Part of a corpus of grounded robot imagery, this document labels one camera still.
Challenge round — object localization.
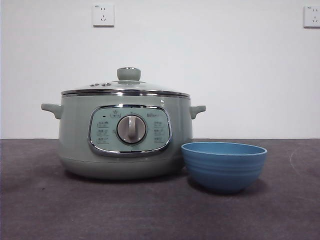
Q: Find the blue ribbed bowl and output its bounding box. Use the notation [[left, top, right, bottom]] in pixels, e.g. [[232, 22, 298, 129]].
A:
[[180, 141, 268, 195]]

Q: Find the glass lid with green knob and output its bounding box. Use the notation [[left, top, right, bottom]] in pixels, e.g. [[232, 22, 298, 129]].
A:
[[61, 66, 191, 97]]

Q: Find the white wall socket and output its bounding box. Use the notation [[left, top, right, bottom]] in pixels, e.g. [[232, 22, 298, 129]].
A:
[[92, 3, 116, 28], [303, 5, 320, 28]]

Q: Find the pale green electric steamer pot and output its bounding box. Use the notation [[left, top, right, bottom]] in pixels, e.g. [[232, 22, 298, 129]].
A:
[[40, 94, 207, 181]]

